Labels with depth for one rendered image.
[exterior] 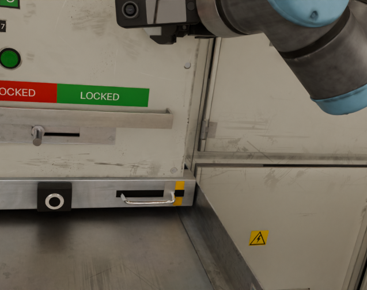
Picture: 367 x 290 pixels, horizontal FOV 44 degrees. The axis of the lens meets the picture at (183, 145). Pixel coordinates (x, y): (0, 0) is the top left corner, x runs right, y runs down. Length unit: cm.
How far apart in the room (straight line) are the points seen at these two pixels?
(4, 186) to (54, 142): 12
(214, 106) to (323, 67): 72
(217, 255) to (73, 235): 26
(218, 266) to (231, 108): 56
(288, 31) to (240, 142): 81
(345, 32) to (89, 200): 56
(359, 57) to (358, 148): 97
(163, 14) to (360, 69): 26
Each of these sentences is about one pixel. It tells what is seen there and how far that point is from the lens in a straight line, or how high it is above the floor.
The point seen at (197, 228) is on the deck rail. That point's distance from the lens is 88.
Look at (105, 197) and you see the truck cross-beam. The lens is 88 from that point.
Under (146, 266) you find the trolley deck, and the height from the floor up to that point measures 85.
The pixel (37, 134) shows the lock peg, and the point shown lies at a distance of 79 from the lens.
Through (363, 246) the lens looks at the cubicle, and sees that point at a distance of 175.
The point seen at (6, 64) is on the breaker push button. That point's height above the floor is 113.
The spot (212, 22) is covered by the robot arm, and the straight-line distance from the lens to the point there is 57.
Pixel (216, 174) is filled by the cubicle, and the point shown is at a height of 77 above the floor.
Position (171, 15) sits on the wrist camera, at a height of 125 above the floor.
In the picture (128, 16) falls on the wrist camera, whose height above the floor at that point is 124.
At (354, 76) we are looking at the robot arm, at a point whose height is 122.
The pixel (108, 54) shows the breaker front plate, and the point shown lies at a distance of 79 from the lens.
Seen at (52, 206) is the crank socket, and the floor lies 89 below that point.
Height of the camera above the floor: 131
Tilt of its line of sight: 21 degrees down
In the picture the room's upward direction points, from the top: 8 degrees clockwise
